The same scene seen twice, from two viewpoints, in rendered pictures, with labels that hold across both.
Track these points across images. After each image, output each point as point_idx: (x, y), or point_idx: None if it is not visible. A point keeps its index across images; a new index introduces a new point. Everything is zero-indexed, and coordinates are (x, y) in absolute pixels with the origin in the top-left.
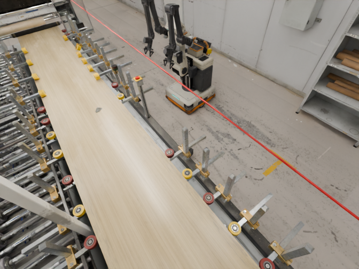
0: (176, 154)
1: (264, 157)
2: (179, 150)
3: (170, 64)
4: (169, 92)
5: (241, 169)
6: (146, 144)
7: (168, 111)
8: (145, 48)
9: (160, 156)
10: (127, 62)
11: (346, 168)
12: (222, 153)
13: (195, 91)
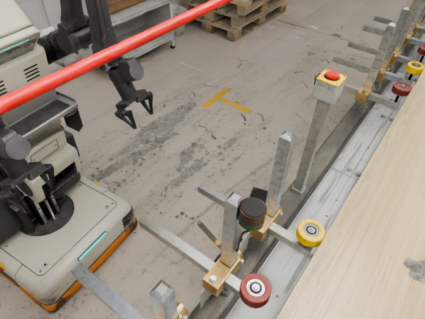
0: (383, 97)
1: (219, 112)
2: (372, 95)
3: (152, 95)
4: (64, 273)
5: (255, 133)
6: (417, 116)
7: (121, 290)
8: (11, 192)
9: (419, 94)
10: (91, 277)
11: (209, 56)
12: (339, 56)
13: (71, 195)
